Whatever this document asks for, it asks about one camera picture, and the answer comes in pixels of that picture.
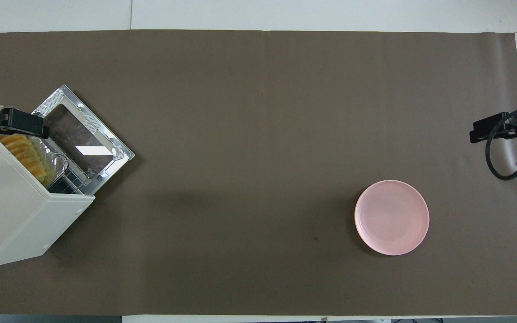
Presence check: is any glass and metal oven door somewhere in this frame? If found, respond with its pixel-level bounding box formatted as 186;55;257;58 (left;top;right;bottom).
32;84;135;196

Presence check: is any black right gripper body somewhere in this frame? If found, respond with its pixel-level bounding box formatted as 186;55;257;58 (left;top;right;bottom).
469;107;517;144

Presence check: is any pink round plate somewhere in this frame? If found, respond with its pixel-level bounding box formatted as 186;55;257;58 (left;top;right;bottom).
354;179;430;256

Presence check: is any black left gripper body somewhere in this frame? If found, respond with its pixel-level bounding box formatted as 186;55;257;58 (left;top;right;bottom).
0;107;49;139

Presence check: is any white toaster oven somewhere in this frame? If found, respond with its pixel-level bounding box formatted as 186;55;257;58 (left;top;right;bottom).
0;100;95;269

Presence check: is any metal wire oven rack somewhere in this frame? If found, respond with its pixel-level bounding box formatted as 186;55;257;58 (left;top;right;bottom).
47;154;94;196

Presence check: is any aluminium foil tray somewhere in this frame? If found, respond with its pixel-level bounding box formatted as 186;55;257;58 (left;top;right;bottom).
25;135;70;189

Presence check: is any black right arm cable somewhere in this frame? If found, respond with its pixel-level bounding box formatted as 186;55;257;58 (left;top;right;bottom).
485;110;517;181

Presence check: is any brown paper table mat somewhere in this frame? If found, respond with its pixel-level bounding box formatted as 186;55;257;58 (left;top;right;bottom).
0;30;517;316

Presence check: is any golden sliced bread loaf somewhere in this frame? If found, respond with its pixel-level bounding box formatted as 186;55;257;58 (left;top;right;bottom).
0;134;47;183

